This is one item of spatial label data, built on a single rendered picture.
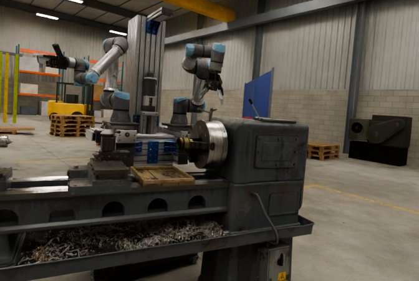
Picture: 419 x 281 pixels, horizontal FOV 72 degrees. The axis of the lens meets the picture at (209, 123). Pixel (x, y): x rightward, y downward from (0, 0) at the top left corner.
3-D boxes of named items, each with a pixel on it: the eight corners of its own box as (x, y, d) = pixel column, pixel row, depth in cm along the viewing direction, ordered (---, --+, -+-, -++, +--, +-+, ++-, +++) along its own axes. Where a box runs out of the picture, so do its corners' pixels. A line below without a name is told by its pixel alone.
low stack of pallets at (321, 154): (315, 154, 1015) (316, 141, 1013) (339, 158, 953) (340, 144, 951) (296, 156, 930) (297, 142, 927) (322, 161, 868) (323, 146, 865)
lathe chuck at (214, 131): (199, 157, 209) (206, 114, 201) (217, 176, 181) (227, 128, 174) (187, 157, 205) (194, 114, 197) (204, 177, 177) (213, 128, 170)
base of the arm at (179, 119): (167, 123, 250) (168, 111, 250) (183, 123, 258) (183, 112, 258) (174, 124, 237) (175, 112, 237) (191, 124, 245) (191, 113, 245)
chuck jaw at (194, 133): (201, 141, 192) (198, 125, 197) (204, 138, 188) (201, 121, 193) (185, 141, 187) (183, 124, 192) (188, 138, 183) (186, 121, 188)
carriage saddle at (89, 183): (118, 171, 190) (119, 161, 189) (132, 190, 148) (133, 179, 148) (67, 172, 177) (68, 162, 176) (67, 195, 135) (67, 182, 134)
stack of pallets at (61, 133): (83, 133, 1112) (83, 114, 1108) (95, 136, 1059) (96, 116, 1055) (48, 134, 1013) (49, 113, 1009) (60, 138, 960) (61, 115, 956)
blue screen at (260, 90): (229, 145, 1079) (234, 81, 1066) (250, 147, 1082) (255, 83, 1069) (247, 168, 668) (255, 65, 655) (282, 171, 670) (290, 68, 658)
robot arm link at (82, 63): (90, 71, 208) (90, 59, 207) (75, 69, 199) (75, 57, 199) (84, 71, 213) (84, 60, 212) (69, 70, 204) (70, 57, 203)
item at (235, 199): (258, 266, 249) (266, 166, 244) (297, 300, 206) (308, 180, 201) (193, 279, 223) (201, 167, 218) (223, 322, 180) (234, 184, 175)
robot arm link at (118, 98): (119, 109, 212) (120, 90, 212) (108, 108, 220) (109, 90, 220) (132, 109, 222) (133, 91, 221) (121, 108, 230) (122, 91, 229)
